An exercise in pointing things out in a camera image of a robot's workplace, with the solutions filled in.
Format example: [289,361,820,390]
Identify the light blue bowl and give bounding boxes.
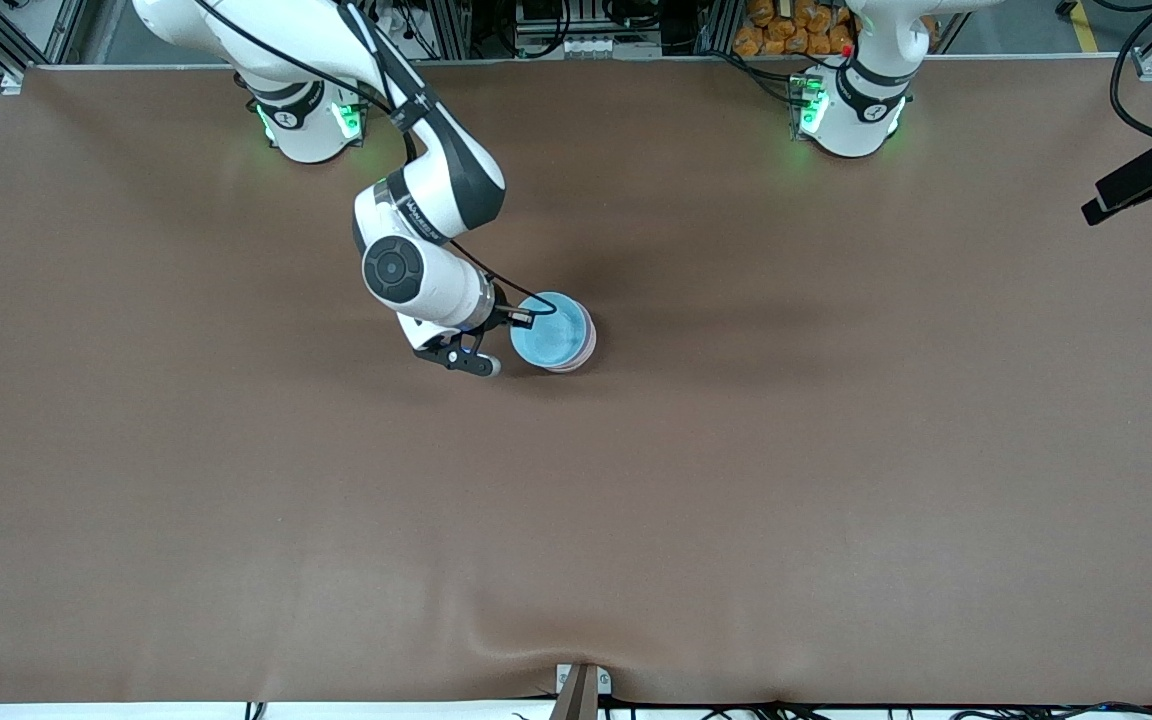
[509,291,592,370]

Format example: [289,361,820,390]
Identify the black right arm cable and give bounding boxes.
[194,0,559,323]

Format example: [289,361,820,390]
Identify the pink bowl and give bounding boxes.
[536,303,599,373]

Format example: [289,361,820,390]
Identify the orange snack bags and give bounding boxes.
[733,0,857,58]

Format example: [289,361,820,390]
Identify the metal table edge bracket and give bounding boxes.
[554,662,613,720]

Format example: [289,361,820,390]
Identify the white power strip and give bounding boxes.
[560,34,639,60]

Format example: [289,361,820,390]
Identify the brown table mat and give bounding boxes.
[0,58,1152,706]

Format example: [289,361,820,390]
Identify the white bowl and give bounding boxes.
[541,345,597,376]

